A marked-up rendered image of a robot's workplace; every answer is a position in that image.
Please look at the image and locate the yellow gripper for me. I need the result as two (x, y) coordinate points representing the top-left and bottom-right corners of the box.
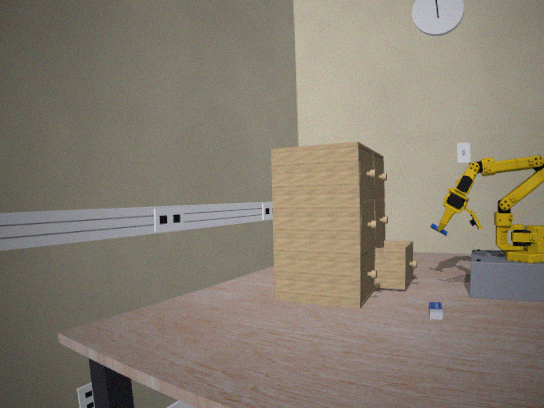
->
(438, 188), (482, 231)

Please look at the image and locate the blue battery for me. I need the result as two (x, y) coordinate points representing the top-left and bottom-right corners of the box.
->
(431, 224), (449, 236)

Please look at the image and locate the wooden chest of drawers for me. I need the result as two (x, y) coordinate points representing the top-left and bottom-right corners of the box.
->
(271, 142), (385, 309)

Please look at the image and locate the white and blue eraser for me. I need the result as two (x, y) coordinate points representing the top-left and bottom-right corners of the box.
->
(429, 302), (443, 320)

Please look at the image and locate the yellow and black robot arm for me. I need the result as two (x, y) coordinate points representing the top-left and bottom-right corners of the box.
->
(454, 155), (544, 263)

